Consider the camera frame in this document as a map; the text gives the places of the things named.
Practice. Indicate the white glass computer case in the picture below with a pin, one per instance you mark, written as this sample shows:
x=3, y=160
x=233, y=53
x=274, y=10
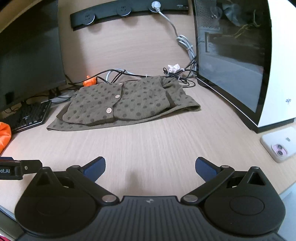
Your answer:
x=231, y=58

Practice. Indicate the crumpled white paper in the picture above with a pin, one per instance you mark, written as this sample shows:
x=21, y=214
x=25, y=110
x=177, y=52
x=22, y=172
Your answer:
x=173, y=68

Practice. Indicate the black keyboard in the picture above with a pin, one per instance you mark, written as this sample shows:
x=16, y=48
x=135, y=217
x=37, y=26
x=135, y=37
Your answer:
x=27, y=115

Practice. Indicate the small orange clip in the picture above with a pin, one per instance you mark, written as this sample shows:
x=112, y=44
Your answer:
x=90, y=81

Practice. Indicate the olive polka dot cardigan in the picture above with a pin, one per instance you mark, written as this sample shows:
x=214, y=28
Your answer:
x=138, y=99

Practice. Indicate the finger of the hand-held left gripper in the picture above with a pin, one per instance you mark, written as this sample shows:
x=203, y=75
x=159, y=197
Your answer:
x=32, y=166
x=5, y=158

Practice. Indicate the black desk socket strip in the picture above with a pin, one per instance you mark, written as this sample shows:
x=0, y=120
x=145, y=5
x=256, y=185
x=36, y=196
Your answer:
x=104, y=19

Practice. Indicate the phone in white case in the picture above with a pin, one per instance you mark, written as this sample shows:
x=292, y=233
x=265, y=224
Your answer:
x=277, y=143

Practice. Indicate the orange cloth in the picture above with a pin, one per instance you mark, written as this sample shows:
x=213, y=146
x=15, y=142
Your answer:
x=4, y=136

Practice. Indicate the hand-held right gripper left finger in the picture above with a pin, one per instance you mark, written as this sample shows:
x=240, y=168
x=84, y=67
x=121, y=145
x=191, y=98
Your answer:
x=93, y=168

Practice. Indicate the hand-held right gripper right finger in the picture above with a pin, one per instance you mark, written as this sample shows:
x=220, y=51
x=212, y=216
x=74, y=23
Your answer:
x=207, y=168

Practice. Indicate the black computer monitor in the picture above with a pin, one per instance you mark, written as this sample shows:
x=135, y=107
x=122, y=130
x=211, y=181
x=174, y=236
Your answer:
x=27, y=64

